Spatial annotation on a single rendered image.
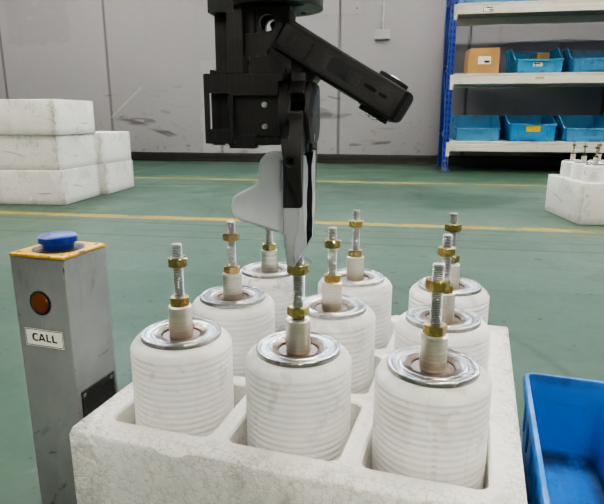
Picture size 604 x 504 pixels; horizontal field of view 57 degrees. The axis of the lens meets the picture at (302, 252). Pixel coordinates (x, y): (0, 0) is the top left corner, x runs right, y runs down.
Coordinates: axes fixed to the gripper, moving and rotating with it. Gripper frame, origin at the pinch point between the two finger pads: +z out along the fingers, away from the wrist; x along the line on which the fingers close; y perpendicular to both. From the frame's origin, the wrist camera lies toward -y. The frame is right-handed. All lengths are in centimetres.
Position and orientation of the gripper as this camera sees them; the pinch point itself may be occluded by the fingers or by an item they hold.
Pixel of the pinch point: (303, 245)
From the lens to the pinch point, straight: 47.2
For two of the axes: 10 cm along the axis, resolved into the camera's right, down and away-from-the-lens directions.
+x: -1.5, 2.3, -9.6
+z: 0.0, 9.7, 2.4
